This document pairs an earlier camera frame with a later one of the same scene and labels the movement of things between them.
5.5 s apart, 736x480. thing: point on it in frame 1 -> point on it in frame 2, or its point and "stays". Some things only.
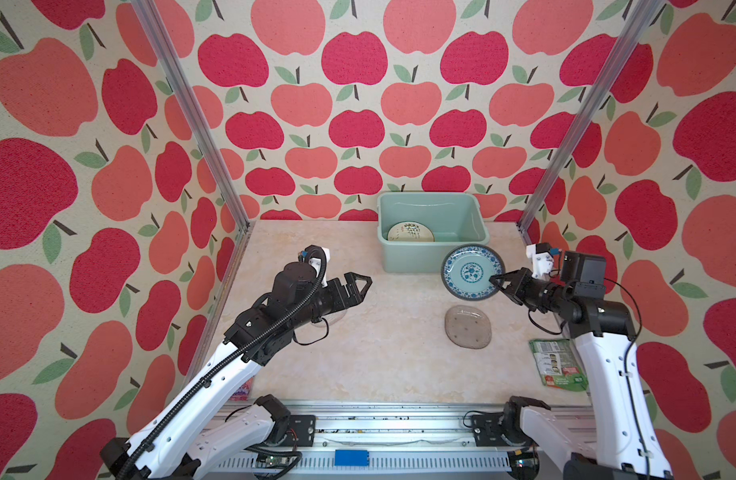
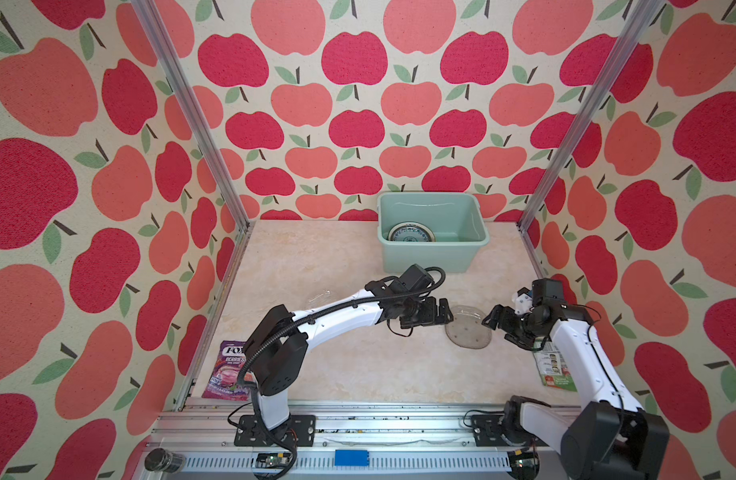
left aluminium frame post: [172, 57] stays
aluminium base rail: [386, 439] stays
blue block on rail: [348, 457] stays
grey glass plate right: [468, 326] stays
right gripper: [522, 282] -> [502, 318]
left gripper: [336, 286] -> [430, 317]
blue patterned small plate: [466, 271] -> [411, 231]
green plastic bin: [456, 219] stays
